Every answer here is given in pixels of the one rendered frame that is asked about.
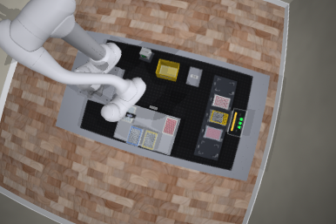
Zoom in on pink and pale blue well plate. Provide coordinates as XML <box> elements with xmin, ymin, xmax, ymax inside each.
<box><xmin>204</xmin><ymin>126</ymin><xmax>223</xmax><ymax>141</ymax></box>

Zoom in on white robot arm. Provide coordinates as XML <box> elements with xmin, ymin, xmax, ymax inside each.
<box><xmin>0</xmin><ymin>0</ymin><xmax>146</xmax><ymax>122</ymax></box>

